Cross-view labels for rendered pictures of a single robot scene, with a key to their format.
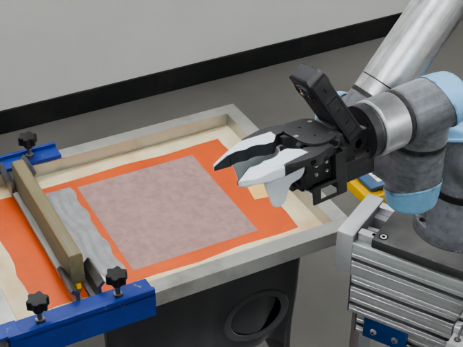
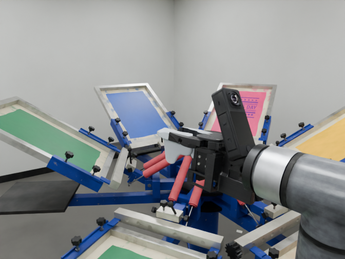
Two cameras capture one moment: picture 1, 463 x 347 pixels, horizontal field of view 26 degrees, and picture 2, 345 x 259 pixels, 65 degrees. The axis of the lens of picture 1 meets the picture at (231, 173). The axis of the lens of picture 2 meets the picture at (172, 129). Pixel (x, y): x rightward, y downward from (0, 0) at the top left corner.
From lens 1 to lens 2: 1.16 m
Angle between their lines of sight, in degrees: 76
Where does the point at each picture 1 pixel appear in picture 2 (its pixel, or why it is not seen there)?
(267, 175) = (162, 133)
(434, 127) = (313, 205)
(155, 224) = not seen: outside the picture
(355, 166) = (234, 186)
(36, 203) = not seen: hidden behind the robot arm
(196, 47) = not seen: outside the picture
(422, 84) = (337, 163)
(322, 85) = (218, 98)
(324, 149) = (192, 138)
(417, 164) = (301, 243)
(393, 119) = (266, 162)
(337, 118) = (223, 131)
